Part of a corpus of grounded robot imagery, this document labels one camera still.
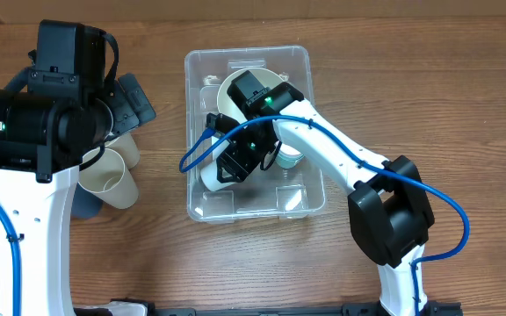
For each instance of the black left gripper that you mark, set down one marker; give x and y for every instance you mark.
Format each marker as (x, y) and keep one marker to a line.
(130, 116)

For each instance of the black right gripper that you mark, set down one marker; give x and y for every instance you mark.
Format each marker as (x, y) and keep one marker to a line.
(234, 169)

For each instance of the small light blue cup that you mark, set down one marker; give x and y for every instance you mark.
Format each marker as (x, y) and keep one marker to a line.
(288, 161)

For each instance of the tall beige cup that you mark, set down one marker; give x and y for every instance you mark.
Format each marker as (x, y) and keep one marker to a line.
(110, 180)
(127, 148)

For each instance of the small grey cup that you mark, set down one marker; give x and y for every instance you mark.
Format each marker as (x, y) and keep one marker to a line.
(209, 177)

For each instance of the tall dark blue cup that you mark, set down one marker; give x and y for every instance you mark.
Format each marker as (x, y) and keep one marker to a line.
(85, 205)

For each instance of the small pink cup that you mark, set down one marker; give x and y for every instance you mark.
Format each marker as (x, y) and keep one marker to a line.
(289, 153)

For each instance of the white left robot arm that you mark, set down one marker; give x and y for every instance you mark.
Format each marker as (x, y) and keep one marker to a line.
(59, 132)

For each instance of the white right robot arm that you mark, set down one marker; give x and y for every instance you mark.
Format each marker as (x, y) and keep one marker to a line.
(390, 213)

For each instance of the clear plastic storage bin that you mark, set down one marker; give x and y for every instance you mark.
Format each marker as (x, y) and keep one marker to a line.
(276, 192)

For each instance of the beige bowl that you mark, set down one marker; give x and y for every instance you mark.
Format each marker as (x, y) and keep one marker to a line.
(281, 94)

